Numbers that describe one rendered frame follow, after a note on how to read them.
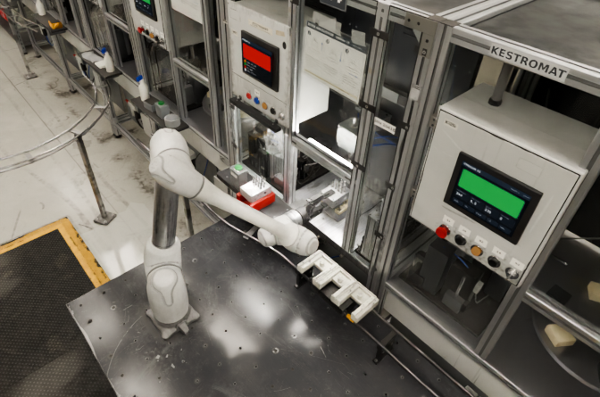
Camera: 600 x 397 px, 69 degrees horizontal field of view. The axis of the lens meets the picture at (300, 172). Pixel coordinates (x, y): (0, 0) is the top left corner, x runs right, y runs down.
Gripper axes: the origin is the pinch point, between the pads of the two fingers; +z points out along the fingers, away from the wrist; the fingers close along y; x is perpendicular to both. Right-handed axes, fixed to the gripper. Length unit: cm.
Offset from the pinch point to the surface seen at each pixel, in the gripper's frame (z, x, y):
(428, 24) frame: -8, -37, 97
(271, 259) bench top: -25.8, 11.8, -35.8
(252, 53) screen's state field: -11, 42, 62
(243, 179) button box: -18.8, 43.5, -6.3
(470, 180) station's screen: -12, -65, 59
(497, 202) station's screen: -12, -74, 57
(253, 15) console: -9, 44, 77
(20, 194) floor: -102, 240, -103
